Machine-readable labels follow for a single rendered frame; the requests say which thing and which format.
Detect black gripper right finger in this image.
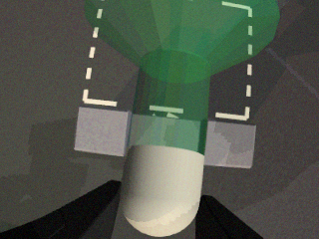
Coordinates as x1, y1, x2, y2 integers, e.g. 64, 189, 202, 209
195, 194, 263, 239

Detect green glass bottle with white cap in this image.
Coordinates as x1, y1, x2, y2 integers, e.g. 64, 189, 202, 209
84, 0, 280, 236

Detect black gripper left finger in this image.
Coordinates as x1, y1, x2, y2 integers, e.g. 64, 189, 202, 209
0, 179, 123, 239

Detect grey blocks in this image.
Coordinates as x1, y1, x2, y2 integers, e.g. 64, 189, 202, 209
73, 104, 256, 168

